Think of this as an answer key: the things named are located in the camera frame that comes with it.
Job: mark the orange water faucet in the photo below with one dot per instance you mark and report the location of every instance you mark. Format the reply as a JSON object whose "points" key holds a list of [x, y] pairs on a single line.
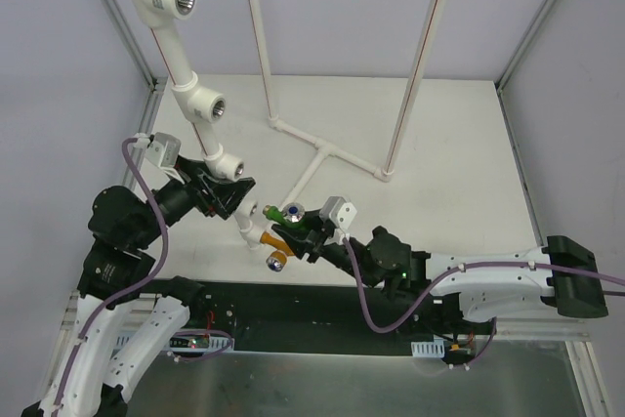
{"points": [[281, 253]]}

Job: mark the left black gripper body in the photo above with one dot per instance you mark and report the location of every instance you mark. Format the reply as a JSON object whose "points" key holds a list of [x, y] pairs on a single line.
{"points": [[206, 190]]}

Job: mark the green water faucet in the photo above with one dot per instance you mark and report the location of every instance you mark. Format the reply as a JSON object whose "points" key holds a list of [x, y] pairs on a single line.
{"points": [[291, 215]]}

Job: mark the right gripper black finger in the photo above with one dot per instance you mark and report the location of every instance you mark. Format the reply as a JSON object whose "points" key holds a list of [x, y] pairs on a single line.
{"points": [[311, 221], [296, 239]]}

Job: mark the aluminium frame post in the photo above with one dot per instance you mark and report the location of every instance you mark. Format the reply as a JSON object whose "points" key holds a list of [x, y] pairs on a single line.
{"points": [[129, 41], [529, 36]]}

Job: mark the right aluminium frame post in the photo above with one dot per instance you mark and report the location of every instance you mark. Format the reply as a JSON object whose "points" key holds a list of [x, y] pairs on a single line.
{"points": [[529, 36]]}

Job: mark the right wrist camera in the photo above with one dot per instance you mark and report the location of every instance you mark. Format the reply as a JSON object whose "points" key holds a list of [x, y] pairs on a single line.
{"points": [[341, 213]]}

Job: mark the white pipe assembly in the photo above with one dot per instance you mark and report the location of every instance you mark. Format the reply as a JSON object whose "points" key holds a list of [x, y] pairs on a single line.
{"points": [[202, 107]]}

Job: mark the white cable duct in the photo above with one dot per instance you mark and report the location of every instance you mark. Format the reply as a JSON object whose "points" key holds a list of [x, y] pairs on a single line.
{"points": [[428, 349], [197, 344]]}

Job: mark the left white cable duct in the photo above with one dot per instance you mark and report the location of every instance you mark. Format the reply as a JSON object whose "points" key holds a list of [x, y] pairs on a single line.
{"points": [[197, 344]]}

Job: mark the left aluminium frame post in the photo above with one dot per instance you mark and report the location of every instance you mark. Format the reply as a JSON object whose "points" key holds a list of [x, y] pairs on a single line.
{"points": [[129, 41]]}

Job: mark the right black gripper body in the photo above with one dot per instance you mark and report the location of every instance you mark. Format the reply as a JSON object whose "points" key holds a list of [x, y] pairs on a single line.
{"points": [[315, 236]]}

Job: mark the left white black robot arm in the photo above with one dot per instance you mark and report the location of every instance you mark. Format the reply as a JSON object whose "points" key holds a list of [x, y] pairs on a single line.
{"points": [[94, 378]]}

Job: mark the right white cable duct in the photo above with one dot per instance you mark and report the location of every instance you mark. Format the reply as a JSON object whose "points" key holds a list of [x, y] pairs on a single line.
{"points": [[428, 349]]}

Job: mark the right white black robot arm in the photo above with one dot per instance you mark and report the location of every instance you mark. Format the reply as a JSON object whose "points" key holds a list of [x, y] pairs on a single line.
{"points": [[562, 274]]}

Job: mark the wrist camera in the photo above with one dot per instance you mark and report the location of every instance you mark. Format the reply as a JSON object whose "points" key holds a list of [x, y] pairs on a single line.
{"points": [[162, 152], [341, 213]]}

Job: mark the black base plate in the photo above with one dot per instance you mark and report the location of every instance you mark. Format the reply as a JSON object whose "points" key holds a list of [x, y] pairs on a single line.
{"points": [[308, 319]]}

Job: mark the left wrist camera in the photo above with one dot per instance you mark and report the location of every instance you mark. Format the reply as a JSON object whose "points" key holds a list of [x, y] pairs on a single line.
{"points": [[162, 152]]}

